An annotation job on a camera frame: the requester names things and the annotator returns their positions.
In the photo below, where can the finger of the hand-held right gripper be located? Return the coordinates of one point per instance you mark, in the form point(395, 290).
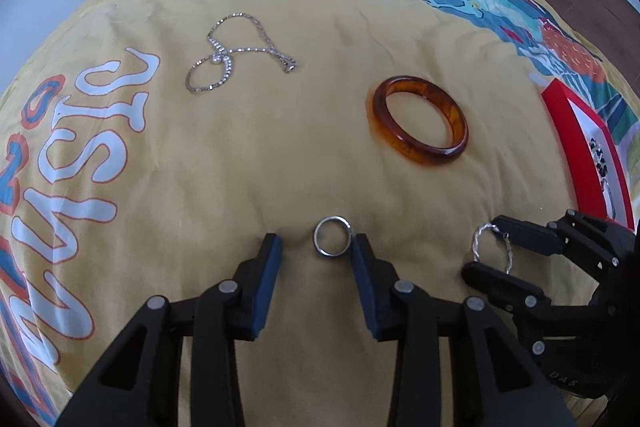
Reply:
point(500, 288)
point(530, 237)

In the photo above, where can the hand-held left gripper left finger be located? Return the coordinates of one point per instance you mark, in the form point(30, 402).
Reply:
point(265, 287)

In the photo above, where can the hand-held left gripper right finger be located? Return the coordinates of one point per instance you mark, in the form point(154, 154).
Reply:
point(367, 292)

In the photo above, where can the twisted silver hoop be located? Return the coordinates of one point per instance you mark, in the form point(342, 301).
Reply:
point(473, 246)

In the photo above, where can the red cardboard box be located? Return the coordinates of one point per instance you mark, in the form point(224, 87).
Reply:
point(565, 127)

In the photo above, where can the yellow printed blanket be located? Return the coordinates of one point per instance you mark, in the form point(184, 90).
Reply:
point(250, 167)

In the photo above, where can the amber bangle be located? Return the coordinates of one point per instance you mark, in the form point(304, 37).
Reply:
point(425, 155)

